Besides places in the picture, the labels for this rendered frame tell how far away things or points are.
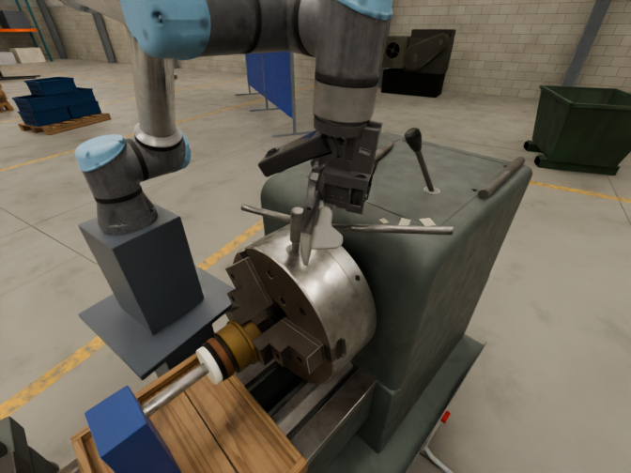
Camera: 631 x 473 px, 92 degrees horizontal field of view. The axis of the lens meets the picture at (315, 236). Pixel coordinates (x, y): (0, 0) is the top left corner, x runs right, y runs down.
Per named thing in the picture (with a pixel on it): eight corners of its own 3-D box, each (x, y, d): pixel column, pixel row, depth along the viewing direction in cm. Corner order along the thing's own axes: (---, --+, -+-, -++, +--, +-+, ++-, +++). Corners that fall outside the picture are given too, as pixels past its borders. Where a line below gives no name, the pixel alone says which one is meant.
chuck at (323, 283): (266, 298, 85) (261, 204, 65) (352, 381, 69) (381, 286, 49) (238, 316, 80) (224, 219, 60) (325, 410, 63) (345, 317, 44)
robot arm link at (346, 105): (306, 82, 34) (325, 69, 40) (304, 124, 37) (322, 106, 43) (373, 91, 32) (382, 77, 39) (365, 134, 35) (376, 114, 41)
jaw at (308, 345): (296, 306, 60) (341, 334, 52) (299, 325, 63) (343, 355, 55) (249, 339, 54) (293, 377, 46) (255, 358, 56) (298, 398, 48)
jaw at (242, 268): (275, 297, 65) (250, 247, 65) (286, 295, 61) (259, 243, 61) (231, 326, 59) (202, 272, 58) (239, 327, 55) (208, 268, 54)
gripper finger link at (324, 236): (333, 276, 42) (348, 210, 41) (292, 265, 43) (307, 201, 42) (336, 273, 45) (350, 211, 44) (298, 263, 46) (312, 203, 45)
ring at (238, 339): (238, 302, 59) (193, 330, 54) (268, 330, 53) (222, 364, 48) (244, 333, 64) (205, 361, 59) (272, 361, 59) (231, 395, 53)
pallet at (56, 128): (84, 115, 645) (67, 73, 600) (111, 119, 620) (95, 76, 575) (21, 130, 554) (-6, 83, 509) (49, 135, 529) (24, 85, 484)
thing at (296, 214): (286, 264, 56) (288, 212, 49) (291, 256, 58) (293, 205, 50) (298, 267, 55) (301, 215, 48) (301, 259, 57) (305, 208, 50)
